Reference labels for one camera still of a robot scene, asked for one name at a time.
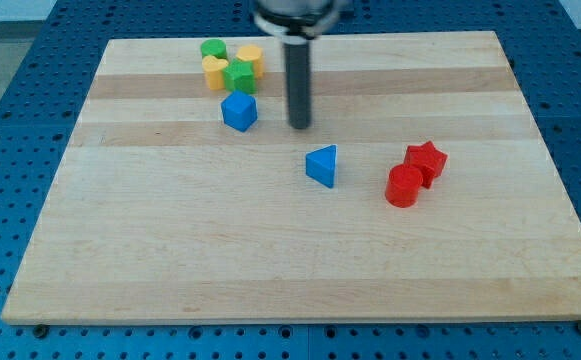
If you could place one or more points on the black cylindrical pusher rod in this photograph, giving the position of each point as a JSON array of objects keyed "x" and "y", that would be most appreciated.
[{"x": 298, "y": 80}]

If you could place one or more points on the yellow cylinder block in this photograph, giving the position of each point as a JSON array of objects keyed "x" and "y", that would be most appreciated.
[{"x": 254, "y": 54}]

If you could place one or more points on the green star block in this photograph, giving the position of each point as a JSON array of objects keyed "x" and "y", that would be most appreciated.
[{"x": 239, "y": 75}]

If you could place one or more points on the blue cube block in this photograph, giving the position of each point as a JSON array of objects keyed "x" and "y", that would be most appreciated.
[{"x": 239, "y": 110}]

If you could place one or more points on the yellow heart block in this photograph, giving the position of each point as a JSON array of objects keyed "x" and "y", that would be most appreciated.
[{"x": 213, "y": 67}]

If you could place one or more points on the green cylinder block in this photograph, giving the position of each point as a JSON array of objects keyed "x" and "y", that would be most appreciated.
[{"x": 214, "y": 47}]

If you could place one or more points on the blue triangle block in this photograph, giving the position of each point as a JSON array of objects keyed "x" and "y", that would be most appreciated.
[{"x": 320, "y": 165}]

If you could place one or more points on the red star block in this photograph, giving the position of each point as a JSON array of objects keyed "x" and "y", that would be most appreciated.
[{"x": 428, "y": 159}]

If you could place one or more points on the red cylinder block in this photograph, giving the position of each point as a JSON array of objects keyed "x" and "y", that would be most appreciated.
[{"x": 402, "y": 187}]

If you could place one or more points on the wooden board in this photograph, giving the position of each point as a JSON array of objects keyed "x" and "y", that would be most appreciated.
[{"x": 159, "y": 213}]

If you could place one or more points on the blue perforated table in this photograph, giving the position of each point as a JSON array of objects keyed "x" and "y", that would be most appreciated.
[{"x": 42, "y": 103}]

